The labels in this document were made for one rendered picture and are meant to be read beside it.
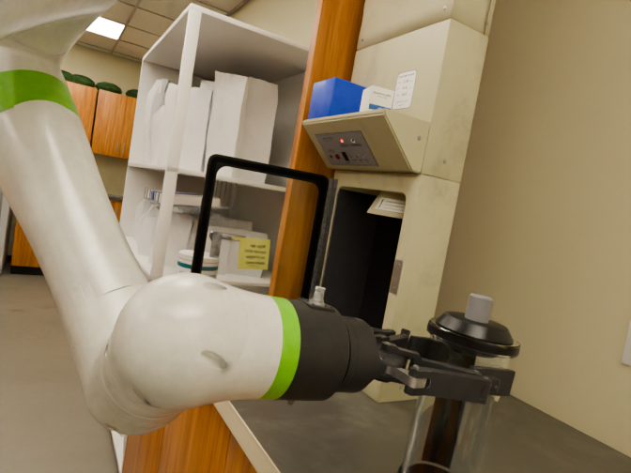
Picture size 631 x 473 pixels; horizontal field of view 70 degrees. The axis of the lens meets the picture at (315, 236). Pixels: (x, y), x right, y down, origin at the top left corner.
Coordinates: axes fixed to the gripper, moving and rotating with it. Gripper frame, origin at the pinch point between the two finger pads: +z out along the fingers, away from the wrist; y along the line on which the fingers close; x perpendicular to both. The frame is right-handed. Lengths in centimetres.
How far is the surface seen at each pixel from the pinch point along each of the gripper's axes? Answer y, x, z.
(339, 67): 69, -53, 10
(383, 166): 39.7, -27.2, 10.3
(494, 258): 45, -15, 58
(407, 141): 31.6, -31.7, 8.3
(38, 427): 207, 119, -27
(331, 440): 21.3, 21.6, 0.8
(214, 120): 161, -45, 7
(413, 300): 31.6, -2.0, 20.4
